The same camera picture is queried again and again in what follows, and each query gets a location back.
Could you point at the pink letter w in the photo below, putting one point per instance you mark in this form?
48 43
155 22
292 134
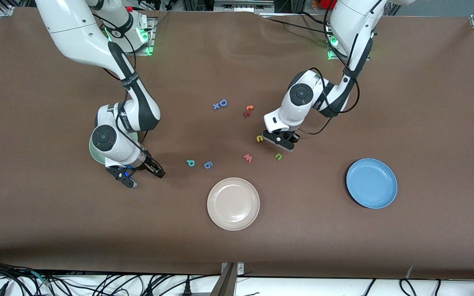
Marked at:
248 158

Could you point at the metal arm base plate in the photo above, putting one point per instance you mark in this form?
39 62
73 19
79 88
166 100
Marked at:
332 58
146 52

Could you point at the pale green plate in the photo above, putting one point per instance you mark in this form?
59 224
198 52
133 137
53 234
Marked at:
92 152

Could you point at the grey power strip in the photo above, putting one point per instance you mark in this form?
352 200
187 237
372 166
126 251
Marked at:
241 6

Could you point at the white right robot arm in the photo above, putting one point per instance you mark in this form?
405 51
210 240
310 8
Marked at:
76 33

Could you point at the blue plate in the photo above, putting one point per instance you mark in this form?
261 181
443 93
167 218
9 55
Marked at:
371 183

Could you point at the blue number 6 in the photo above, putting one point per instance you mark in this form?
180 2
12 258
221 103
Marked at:
206 163

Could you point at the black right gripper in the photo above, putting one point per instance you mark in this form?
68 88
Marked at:
151 165

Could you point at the metal camera post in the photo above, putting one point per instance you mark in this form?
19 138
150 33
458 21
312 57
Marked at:
226 283

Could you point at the white tape scrap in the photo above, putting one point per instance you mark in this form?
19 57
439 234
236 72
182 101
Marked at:
409 272

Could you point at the blue letter D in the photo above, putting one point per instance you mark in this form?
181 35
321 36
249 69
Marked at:
222 102

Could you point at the black power plug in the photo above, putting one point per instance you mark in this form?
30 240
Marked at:
187 290

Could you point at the beige plate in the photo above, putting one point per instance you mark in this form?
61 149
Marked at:
233 204

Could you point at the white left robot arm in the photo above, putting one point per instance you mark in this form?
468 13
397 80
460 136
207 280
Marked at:
352 16

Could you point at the brown table mat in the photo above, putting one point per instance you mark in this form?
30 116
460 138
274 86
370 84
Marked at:
56 230

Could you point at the red box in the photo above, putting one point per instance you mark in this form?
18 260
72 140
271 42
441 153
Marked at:
325 4

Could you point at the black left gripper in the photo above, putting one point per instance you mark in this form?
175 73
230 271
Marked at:
293 139

